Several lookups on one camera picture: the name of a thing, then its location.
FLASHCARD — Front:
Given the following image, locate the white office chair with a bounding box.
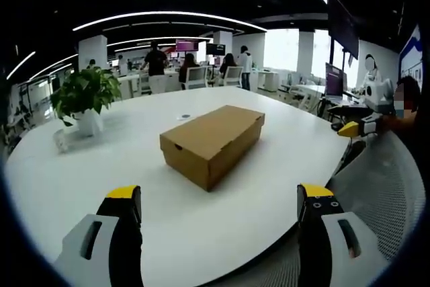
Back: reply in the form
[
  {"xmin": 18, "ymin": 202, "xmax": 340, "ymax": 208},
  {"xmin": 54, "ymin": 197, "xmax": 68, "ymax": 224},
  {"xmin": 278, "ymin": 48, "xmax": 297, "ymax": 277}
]
[
  {"xmin": 222, "ymin": 65, "xmax": 244, "ymax": 88},
  {"xmin": 185, "ymin": 66, "xmax": 208, "ymax": 90}
]

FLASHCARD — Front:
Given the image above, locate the grey mesh office chair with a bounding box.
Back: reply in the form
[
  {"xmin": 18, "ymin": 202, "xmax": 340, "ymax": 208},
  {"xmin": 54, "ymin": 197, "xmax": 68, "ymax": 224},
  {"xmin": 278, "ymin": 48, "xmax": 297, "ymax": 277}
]
[{"xmin": 214, "ymin": 130, "xmax": 427, "ymax": 287}]

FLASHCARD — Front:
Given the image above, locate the large black hanging screen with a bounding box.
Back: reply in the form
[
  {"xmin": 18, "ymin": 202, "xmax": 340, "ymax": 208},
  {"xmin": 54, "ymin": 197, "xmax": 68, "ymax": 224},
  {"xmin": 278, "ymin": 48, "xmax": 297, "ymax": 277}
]
[{"xmin": 326, "ymin": 0, "xmax": 360, "ymax": 60}]

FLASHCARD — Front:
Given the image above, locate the potted green plant white pot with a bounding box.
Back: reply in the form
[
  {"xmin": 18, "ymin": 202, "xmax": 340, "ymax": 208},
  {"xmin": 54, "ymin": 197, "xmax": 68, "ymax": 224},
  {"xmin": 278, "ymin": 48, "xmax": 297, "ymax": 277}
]
[{"xmin": 50, "ymin": 66, "xmax": 123, "ymax": 138}]

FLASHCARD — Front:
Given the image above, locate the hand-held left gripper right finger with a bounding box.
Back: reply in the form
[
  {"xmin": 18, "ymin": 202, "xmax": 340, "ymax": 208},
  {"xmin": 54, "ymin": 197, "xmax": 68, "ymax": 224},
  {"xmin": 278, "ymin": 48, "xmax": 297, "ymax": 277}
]
[{"xmin": 296, "ymin": 183, "xmax": 390, "ymax": 287}]

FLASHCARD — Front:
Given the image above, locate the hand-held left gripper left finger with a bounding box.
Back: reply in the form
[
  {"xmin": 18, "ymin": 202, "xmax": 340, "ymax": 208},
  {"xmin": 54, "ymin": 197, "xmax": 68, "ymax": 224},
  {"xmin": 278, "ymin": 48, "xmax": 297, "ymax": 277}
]
[{"xmin": 53, "ymin": 184, "xmax": 144, "ymax": 287}]

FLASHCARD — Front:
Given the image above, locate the purple screen desk monitor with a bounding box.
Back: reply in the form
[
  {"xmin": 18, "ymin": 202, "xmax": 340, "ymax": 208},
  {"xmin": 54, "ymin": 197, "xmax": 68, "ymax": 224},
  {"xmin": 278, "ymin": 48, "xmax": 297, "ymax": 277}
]
[{"xmin": 325, "ymin": 62, "xmax": 348, "ymax": 98}]

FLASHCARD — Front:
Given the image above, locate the blue and white wall poster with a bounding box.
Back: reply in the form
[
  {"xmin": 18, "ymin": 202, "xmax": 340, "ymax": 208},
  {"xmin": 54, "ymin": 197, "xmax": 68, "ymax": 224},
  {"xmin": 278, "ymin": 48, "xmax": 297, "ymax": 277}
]
[{"xmin": 398, "ymin": 24, "xmax": 423, "ymax": 83}]

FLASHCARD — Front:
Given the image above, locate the dark screen monitor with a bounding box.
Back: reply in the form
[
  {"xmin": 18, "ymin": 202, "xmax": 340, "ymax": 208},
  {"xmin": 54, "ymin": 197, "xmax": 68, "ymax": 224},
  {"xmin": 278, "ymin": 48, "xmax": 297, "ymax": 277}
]
[{"xmin": 206, "ymin": 43, "xmax": 226, "ymax": 56}]

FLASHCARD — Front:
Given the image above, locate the person's head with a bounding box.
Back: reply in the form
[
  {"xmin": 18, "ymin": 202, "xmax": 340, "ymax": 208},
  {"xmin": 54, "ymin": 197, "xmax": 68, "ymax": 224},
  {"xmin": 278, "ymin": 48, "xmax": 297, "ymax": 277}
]
[{"xmin": 395, "ymin": 75, "xmax": 421, "ymax": 95}]

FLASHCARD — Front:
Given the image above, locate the brown cardboard shoe box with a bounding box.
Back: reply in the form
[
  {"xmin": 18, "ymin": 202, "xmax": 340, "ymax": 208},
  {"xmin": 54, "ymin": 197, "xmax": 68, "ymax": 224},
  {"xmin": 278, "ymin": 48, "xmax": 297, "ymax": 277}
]
[{"xmin": 159, "ymin": 104, "xmax": 266, "ymax": 193}]

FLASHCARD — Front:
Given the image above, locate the long curved ceiling light strip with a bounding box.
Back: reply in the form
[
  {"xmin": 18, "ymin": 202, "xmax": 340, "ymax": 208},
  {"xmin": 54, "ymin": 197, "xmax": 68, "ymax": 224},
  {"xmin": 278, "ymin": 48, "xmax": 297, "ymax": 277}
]
[{"xmin": 72, "ymin": 11, "xmax": 268, "ymax": 32}]

